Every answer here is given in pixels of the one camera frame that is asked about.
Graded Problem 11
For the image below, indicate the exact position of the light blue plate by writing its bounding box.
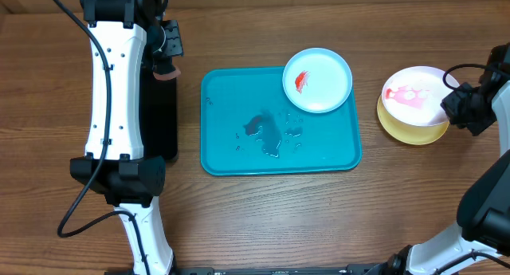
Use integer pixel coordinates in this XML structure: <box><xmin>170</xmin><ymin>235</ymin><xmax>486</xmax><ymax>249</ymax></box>
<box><xmin>282</xmin><ymin>48</ymin><xmax>353</xmax><ymax>113</ymax></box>

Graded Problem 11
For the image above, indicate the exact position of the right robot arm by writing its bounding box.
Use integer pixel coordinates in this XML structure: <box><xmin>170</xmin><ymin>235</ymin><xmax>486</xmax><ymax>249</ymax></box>
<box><xmin>368</xmin><ymin>44</ymin><xmax>509</xmax><ymax>274</ymax></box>

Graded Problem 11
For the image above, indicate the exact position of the yellow-green plate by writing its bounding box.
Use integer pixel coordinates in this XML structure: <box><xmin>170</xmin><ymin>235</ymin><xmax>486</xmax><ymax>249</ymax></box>
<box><xmin>376</xmin><ymin>97</ymin><xmax>449</xmax><ymax>145</ymax></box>

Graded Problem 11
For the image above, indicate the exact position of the teal serving tray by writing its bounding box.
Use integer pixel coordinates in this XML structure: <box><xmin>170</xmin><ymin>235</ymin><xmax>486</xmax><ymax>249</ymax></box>
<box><xmin>200</xmin><ymin>67</ymin><xmax>363</xmax><ymax>176</ymax></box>

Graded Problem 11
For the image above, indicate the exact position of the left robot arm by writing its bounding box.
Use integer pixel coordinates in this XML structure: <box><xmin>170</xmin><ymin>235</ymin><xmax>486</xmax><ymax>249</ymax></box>
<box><xmin>70</xmin><ymin>0</ymin><xmax>183</xmax><ymax>274</ymax></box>

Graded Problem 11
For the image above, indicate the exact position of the black rectangular tray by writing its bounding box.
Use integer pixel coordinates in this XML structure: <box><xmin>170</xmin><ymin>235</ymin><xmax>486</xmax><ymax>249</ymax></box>
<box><xmin>139</xmin><ymin>71</ymin><xmax>178</xmax><ymax>162</ymax></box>

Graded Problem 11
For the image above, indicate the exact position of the white plate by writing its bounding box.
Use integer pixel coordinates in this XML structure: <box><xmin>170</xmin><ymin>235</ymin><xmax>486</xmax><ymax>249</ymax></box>
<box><xmin>381</xmin><ymin>66</ymin><xmax>452</xmax><ymax>127</ymax></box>

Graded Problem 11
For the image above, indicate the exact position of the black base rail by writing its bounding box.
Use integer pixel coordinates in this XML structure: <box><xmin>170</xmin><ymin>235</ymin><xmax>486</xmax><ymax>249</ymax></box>
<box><xmin>104</xmin><ymin>262</ymin><xmax>390</xmax><ymax>275</ymax></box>

